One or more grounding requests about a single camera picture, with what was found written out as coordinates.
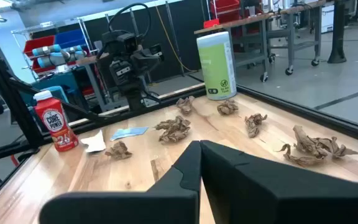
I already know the thin yellow cable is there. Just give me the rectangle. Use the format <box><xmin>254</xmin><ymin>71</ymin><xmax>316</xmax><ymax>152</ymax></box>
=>
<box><xmin>155</xmin><ymin>4</ymin><xmax>196</xmax><ymax>73</ymax></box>

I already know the black aluminium table frame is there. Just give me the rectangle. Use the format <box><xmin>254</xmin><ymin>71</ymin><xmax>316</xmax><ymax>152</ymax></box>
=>
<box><xmin>0</xmin><ymin>23</ymin><xmax>358</xmax><ymax>212</ymax></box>

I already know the green disinfecting wipes canister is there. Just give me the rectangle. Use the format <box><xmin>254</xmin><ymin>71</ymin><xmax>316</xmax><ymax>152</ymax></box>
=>
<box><xmin>196</xmin><ymin>31</ymin><xmax>237</xmax><ymax>101</ymax></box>

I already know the red storage bin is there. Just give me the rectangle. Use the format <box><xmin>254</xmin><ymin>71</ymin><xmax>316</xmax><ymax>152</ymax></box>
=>
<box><xmin>209</xmin><ymin>0</ymin><xmax>241</xmax><ymax>15</ymax></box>
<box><xmin>23</xmin><ymin>35</ymin><xmax>56</xmax><ymax>57</ymax></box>

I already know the wire shelf rack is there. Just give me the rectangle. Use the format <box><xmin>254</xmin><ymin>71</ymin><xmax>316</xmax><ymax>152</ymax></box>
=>
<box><xmin>11</xmin><ymin>17</ymin><xmax>96</xmax><ymax>78</ymax></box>

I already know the blue storage bin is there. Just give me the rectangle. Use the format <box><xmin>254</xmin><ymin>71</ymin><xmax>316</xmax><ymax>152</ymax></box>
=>
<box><xmin>54</xmin><ymin>29</ymin><xmax>87</xmax><ymax>48</ymax></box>

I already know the small red box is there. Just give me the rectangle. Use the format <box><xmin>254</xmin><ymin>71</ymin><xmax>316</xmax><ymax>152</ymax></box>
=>
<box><xmin>203</xmin><ymin>18</ymin><xmax>221</xmax><ymax>29</ymax></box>

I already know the wooden-top workbench on casters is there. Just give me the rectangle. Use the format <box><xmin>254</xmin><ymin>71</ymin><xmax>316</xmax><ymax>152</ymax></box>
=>
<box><xmin>193</xmin><ymin>0</ymin><xmax>328</xmax><ymax>83</ymax></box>

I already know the blue paper scrap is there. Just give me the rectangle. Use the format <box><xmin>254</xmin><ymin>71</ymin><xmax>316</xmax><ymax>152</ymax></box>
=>
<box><xmin>109</xmin><ymin>126</ymin><xmax>149</xmax><ymax>141</ymax></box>

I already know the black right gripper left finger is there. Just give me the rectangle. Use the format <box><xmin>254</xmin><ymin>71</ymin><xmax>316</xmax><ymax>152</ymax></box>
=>
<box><xmin>39</xmin><ymin>140</ymin><xmax>202</xmax><ymax>224</ymax></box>

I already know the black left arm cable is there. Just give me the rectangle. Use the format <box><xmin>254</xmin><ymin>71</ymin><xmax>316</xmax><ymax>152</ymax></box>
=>
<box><xmin>108</xmin><ymin>2</ymin><xmax>152</xmax><ymax>39</ymax></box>

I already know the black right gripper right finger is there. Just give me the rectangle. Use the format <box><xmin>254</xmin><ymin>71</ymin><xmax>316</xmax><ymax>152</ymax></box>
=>
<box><xmin>200</xmin><ymin>139</ymin><xmax>358</xmax><ymax>224</ymax></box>

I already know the black pillar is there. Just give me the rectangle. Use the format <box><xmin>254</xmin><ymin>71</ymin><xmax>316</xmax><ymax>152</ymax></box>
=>
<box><xmin>327</xmin><ymin>0</ymin><xmax>350</xmax><ymax>65</ymax></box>

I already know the red Core Power bottle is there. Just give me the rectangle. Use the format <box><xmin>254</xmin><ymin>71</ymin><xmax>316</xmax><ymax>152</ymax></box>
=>
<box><xmin>32</xmin><ymin>90</ymin><xmax>80</xmax><ymax>152</ymax></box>

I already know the white paper scrap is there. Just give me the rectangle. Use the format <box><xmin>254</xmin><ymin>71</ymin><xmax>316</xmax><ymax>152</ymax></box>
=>
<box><xmin>80</xmin><ymin>129</ymin><xmax>107</xmax><ymax>153</ymax></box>

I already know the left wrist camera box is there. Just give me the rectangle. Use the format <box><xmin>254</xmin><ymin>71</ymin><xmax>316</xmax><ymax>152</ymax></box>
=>
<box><xmin>101</xmin><ymin>30</ymin><xmax>138</xmax><ymax>55</ymax></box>

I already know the brown paper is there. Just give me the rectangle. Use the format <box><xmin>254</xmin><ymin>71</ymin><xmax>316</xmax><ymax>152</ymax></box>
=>
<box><xmin>104</xmin><ymin>141</ymin><xmax>133</xmax><ymax>161</ymax></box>
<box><xmin>154</xmin><ymin>115</ymin><xmax>191</xmax><ymax>144</ymax></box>
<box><xmin>176</xmin><ymin>95</ymin><xmax>196</xmax><ymax>116</ymax></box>
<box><xmin>244</xmin><ymin>113</ymin><xmax>269</xmax><ymax>139</ymax></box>
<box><xmin>317</xmin><ymin>136</ymin><xmax>358</xmax><ymax>159</ymax></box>
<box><xmin>275</xmin><ymin>124</ymin><xmax>329</xmax><ymax>166</ymax></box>
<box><xmin>216</xmin><ymin>99</ymin><xmax>239</xmax><ymax>116</ymax></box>

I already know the black room divider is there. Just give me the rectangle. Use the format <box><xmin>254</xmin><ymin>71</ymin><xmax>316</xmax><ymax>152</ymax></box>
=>
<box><xmin>29</xmin><ymin>0</ymin><xmax>209</xmax><ymax>82</ymax></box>

